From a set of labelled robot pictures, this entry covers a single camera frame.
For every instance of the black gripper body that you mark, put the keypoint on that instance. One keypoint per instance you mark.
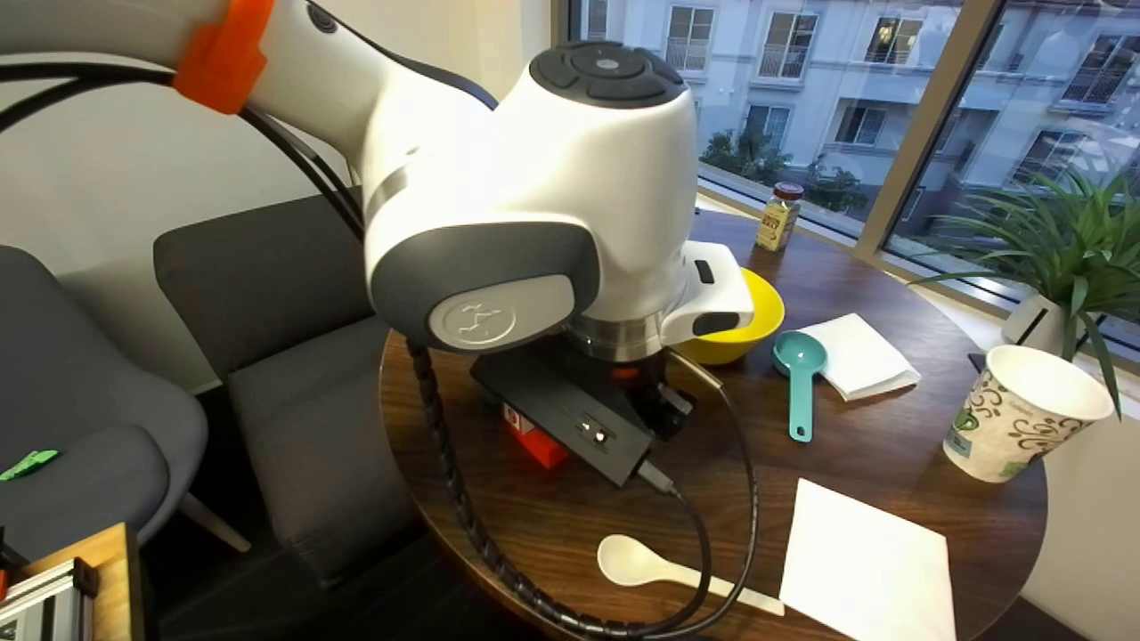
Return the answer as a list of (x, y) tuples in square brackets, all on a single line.
[(661, 397)]

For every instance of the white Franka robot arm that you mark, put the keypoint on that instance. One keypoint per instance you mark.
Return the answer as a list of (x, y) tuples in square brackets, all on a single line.
[(537, 178)]

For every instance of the red rectangular block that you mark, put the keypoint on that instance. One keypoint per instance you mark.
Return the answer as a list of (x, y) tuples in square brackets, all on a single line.
[(537, 450)]

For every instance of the yellow bowl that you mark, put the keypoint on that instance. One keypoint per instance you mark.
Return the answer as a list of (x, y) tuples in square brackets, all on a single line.
[(760, 322)]

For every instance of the teal plastic spoon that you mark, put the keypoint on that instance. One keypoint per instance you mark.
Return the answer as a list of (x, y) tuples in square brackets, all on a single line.
[(804, 404)]

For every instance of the white plastic spoon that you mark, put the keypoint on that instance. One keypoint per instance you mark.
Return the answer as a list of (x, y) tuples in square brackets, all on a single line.
[(628, 559)]

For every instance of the folded white napkin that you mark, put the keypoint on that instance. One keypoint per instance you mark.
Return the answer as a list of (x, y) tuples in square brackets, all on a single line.
[(860, 356)]

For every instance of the small glass jar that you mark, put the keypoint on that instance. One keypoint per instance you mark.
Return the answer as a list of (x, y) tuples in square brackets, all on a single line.
[(777, 223)]

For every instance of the flat white napkin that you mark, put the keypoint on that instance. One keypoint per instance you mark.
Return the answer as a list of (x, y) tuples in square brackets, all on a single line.
[(867, 571)]

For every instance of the printed paper cup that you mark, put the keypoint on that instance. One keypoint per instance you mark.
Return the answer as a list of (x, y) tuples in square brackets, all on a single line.
[(1008, 430)]

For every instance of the grey sofa chair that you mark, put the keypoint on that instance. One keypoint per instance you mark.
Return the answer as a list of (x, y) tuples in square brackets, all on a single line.
[(297, 416)]

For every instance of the white plant pot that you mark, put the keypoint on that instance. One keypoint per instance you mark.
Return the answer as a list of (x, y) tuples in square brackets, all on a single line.
[(1037, 327)]

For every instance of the green potted plant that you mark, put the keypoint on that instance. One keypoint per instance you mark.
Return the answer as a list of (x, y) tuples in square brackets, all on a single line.
[(1070, 238)]

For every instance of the grey armchair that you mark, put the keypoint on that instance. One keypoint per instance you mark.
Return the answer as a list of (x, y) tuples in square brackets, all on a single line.
[(83, 393)]

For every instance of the wooden board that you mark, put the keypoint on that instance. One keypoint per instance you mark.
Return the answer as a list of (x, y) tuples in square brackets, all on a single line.
[(110, 594)]

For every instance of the small green object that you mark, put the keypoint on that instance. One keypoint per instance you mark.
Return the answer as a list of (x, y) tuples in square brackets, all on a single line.
[(30, 465)]

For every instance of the aluminium extrusion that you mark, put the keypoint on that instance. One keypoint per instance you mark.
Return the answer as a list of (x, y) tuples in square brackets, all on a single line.
[(36, 608)]

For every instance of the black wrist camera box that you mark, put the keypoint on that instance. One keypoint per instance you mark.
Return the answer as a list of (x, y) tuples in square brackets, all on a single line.
[(557, 416)]

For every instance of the brown window frame post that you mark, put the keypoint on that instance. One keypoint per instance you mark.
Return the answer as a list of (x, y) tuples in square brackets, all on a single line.
[(929, 120)]

